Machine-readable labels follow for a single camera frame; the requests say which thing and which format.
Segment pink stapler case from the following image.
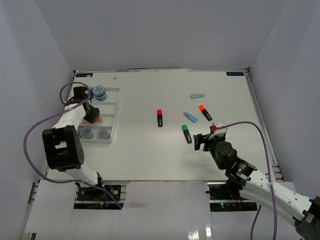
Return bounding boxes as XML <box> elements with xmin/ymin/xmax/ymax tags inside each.
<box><xmin>82</xmin><ymin>119</ymin><xmax>91</xmax><ymax>124</ymax></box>

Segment green cap black highlighter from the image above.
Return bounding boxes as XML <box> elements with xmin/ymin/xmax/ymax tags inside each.
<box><xmin>181</xmin><ymin>124</ymin><xmax>192</xmax><ymax>144</ymax></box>

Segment clear jar of clips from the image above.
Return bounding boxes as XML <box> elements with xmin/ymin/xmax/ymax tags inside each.
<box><xmin>78</xmin><ymin>127</ymin><xmax>94</xmax><ymax>139</ymax></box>

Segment blue stapler case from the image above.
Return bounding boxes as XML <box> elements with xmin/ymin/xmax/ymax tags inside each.
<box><xmin>183</xmin><ymin>112</ymin><xmax>198</xmax><ymax>123</ymax></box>

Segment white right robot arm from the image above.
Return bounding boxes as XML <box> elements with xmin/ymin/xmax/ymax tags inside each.
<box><xmin>193</xmin><ymin>131</ymin><xmax>320</xmax><ymax>240</ymax></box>

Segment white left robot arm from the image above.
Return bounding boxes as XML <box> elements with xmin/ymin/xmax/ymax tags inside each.
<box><xmin>42</xmin><ymin>85</ymin><xmax>106</xmax><ymax>200</ymax></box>

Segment left blue table label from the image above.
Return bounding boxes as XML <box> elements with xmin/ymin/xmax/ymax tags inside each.
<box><xmin>75</xmin><ymin>73</ymin><xmax>93</xmax><ymax>78</ymax></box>

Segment blue table label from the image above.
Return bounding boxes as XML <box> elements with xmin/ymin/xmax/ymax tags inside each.
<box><xmin>226</xmin><ymin>71</ymin><xmax>244</xmax><ymax>77</ymax></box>
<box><xmin>75</xmin><ymin>73</ymin><xmax>93</xmax><ymax>78</ymax></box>

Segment white compartment tray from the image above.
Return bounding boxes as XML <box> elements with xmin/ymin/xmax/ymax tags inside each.
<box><xmin>60</xmin><ymin>86</ymin><xmax>123</xmax><ymax>145</ymax></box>

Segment orange cap black highlighter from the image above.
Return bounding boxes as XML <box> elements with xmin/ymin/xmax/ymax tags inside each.
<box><xmin>198</xmin><ymin>105</ymin><xmax>213</xmax><ymax>121</ymax></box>

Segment pink cap black highlighter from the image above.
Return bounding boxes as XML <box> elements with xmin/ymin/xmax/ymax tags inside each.
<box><xmin>157</xmin><ymin>109</ymin><xmax>163</xmax><ymax>127</ymax></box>

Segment right blue table label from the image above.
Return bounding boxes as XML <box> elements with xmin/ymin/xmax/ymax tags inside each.
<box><xmin>226</xmin><ymin>71</ymin><xmax>244</xmax><ymax>77</ymax></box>

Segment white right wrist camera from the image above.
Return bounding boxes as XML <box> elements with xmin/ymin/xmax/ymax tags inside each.
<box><xmin>209</xmin><ymin>121</ymin><xmax>227</xmax><ymax>140</ymax></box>

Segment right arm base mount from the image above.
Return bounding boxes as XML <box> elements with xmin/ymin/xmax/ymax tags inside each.
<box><xmin>206</xmin><ymin>183</ymin><xmax>258</xmax><ymax>213</ymax></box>

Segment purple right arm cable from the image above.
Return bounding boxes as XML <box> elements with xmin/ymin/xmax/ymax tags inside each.
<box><xmin>213</xmin><ymin>121</ymin><xmax>277</xmax><ymax>240</ymax></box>

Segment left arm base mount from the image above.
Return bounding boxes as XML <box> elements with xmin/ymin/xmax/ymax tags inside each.
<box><xmin>73</xmin><ymin>184</ymin><xmax>124</xmax><ymax>210</ymax></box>

